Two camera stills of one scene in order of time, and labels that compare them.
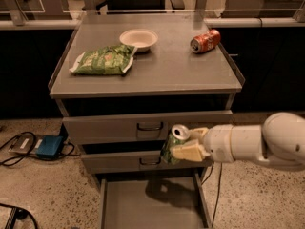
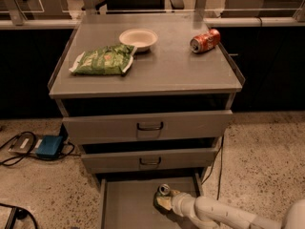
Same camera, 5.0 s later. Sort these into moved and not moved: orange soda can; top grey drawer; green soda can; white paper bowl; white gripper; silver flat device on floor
Moved: green soda can; white gripper
Not moved: silver flat device on floor; white paper bowl; top grey drawer; orange soda can
